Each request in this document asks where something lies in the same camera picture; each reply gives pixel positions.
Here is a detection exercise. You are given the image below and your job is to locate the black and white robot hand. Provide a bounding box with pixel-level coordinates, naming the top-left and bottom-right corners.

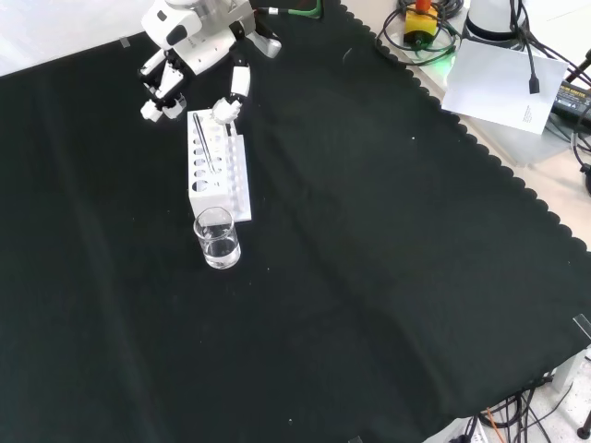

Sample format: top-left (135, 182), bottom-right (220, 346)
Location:
top-left (138, 0), bottom-right (283, 136)

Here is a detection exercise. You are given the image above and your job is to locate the clear glass rod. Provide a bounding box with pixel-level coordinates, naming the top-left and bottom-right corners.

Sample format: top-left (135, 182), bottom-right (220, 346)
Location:
top-left (192, 112), bottom-right (217, 174)

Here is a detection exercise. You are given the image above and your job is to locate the white test tube rack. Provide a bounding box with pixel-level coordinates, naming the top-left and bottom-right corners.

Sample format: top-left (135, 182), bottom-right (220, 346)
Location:
top-left (186, 109), bottom-right (255, 224)

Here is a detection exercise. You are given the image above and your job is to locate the clear glass beaker with water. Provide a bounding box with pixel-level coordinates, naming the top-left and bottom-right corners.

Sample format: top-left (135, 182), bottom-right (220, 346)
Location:
top-left (192, 206), bottom-right (243, 271)

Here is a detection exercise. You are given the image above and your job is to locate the yellow stop button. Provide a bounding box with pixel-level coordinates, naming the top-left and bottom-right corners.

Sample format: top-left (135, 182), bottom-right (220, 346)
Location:
top-left (403, 0), bottom-right (440, 50)

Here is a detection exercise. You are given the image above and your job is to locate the black table cloth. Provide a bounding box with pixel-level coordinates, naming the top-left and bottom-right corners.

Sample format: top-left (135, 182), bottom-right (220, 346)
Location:
top-left (0, 0), bottom-right (591, 443)

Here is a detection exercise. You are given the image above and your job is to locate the white paper sheet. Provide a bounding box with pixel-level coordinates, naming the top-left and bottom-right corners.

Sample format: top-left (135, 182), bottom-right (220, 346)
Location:
top-left (440, 38), bottom-right (569, 137)

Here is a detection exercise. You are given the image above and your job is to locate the pale base board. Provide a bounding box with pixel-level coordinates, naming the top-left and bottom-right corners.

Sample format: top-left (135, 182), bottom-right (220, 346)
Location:
top-left (396, 43), bottom-right (576, 170)

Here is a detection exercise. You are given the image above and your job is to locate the black power supply brick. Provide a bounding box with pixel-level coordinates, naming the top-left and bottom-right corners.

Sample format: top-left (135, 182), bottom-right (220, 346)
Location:
top-left (549, 78), bottom-right (591, 123)

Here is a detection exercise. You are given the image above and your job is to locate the green cable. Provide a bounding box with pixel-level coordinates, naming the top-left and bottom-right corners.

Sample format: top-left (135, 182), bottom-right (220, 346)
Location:
top-left (256, 0), bottom-right (325, 20)

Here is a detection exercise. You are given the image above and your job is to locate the black cable around button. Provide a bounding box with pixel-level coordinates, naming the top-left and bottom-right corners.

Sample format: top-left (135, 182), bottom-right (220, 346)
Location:
top-left (374, 0), bottom-right (464, 65)

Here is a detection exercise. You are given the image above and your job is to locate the black cable with plug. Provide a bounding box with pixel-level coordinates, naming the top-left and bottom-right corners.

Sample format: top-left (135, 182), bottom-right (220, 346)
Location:
top-left (506, 0), bottom-right (543, 96)

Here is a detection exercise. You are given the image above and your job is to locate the orange floor cable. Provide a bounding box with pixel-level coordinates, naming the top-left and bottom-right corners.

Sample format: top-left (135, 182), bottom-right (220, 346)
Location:
top-left (486, 407), bottom-right (503, 443)

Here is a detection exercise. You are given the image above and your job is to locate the black floor cable bundle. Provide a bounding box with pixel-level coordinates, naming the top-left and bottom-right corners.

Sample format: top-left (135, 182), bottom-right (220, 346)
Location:
top-left (475, 376), bottom-right (576, 443)

